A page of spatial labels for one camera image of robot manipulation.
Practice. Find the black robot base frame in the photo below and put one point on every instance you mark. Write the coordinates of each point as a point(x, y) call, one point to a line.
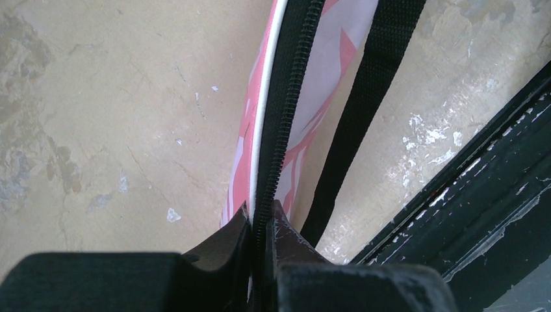
point(483, 222)

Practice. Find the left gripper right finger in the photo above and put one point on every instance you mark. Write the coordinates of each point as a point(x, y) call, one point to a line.
point(298, 278)

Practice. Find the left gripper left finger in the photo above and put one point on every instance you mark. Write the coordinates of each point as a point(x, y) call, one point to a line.
point(213, 276)

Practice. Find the pink sport racket bag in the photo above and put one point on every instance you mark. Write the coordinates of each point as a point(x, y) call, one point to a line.
point(306, 50)

